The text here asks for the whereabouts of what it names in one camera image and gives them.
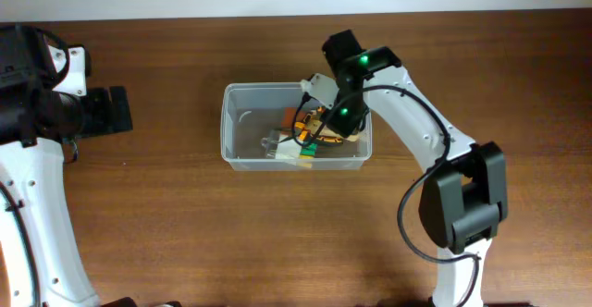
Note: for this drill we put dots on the orange black long-nose pliers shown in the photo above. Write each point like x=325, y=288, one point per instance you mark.
x=305, y=131

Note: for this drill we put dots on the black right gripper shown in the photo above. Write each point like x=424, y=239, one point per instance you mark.
x=345, y=118

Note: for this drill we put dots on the clear box of coloured bits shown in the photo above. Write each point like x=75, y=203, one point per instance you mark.
x=279, y=145

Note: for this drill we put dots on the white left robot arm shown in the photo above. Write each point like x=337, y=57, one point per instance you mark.
x=46, y=108

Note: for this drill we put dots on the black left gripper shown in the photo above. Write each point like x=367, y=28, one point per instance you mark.
x=119, y=109

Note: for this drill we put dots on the clear plastic container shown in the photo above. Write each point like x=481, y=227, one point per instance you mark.
x=251, y=110

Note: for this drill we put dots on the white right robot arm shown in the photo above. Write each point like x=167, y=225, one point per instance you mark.
x=451, y=214

